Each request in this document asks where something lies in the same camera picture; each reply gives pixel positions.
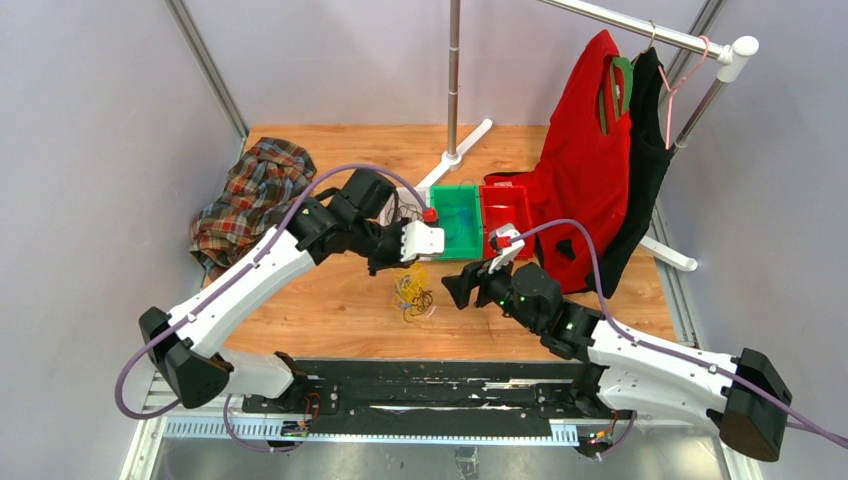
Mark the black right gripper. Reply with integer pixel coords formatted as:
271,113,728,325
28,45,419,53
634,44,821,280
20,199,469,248
442,250,541,334

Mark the red plastic bin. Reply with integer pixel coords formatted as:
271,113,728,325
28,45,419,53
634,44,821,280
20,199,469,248
479,183,534,259

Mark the white plastic bin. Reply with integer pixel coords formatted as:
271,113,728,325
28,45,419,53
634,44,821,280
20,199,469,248
377,187,424,226

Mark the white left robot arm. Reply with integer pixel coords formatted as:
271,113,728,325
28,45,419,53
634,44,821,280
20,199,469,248
115,164,417,416

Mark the silver clothes rack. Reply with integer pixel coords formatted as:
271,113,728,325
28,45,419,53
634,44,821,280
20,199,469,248
415,0,761,273

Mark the pink hanger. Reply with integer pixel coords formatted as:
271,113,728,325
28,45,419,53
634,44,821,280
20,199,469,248
657,35,710,152

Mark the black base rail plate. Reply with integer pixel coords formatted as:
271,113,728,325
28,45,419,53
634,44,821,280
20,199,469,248
239,359,632,438

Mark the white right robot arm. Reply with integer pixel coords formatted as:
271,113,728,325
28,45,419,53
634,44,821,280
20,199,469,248
441,261,792,462

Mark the aluminium frame rail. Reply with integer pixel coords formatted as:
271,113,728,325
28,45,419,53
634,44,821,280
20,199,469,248
121,362,763,479

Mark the yellow cable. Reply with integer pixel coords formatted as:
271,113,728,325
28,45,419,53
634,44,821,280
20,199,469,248
392,263,433,313

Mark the black garment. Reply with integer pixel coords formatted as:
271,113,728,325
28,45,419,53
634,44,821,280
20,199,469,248
579,47,673,299

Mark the red sweater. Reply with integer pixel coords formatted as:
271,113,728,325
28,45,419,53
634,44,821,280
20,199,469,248
484,30,633,297

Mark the plaid shirt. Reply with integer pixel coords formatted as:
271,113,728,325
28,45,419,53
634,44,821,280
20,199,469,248
189,137,317,280

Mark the green plastic bin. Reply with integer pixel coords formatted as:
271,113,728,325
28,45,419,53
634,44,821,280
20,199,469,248
429,183,483,261

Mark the green hanger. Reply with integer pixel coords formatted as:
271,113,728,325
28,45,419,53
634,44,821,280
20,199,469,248
598,56,633,135

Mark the brown cable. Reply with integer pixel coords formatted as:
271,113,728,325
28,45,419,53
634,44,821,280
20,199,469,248
390,198,429,227
402,286,435,325

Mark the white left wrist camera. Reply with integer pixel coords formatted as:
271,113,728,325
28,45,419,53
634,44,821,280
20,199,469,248
400,220,445,262

